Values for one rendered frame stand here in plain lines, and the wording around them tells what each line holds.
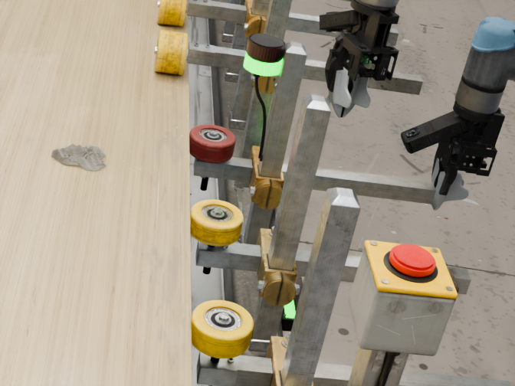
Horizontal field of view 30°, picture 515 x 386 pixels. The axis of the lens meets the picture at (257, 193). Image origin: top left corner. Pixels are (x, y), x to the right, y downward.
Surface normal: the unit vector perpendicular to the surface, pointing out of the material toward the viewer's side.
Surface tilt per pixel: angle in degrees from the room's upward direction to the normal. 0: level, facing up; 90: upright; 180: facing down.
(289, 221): 90
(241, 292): 0
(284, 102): 90
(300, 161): 90
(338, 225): 90
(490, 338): 0
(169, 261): 0
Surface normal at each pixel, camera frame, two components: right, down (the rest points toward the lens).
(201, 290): 0.18, -0.84
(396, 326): 0.07, 0.52
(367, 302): -0.98, -0.12
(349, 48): -0.90, 0.07
